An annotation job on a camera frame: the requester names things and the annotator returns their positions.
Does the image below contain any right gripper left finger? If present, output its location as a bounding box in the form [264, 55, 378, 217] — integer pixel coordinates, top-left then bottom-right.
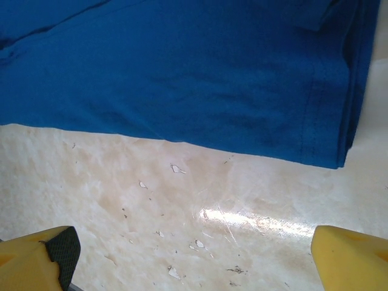
[0, 226, 82, 291]

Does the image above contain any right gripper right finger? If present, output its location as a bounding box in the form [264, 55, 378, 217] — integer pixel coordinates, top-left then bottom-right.
[310, 225, 388, 291]

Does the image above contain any blue printed t-shirt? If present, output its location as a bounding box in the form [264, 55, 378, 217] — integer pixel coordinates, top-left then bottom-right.
[0, 0, 381, 170]

